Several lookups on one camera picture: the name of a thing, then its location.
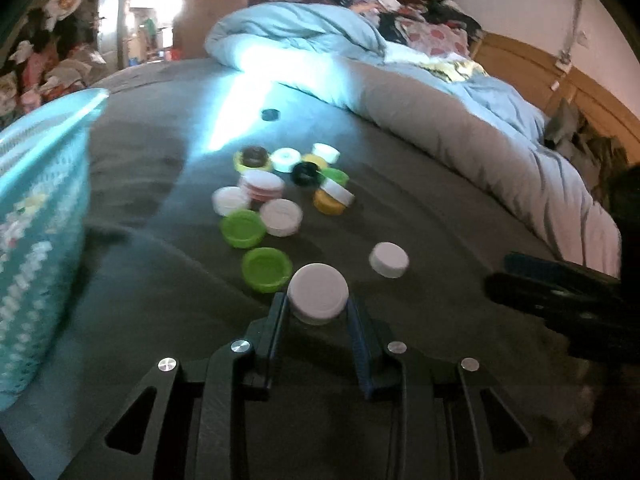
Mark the olive cloth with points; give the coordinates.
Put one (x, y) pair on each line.
(575, 135)

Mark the yellow bottle cap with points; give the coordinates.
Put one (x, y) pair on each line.
(314, 159)
(326, 205)

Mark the light blue quilt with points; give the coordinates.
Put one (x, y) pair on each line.
(400, 105)

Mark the yellow patterned cloth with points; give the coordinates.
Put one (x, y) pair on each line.
(452, 70)

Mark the green bottle cap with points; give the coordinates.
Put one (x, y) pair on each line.
(266, 268)
(243, 228)
(336, 175)

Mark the large white bottle cap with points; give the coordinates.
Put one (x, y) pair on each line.
(318, 290)

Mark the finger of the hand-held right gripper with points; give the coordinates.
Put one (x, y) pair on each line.
(550, 266)
(540, 295)

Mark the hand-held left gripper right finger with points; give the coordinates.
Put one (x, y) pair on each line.
(359, 345)

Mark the teal plastic basket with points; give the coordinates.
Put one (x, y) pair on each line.
(35, 220)

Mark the white and pink bottle cap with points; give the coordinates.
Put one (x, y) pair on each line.
(261, 184)

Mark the wooden headboard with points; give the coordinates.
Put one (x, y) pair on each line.
(530, 70)

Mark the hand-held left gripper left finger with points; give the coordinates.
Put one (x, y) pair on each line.
(278, 320)

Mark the heap of printed clothes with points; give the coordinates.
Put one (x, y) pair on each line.
(45, 60)

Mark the yellow cap with brown inside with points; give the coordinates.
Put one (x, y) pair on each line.
(253, 158)

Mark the small black bottle cap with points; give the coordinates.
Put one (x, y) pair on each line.
(270, 114)

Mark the grey bed sheet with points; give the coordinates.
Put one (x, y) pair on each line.
(425, 200)

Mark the pile of colourful clothes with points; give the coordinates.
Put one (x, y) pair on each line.
(415, 15)

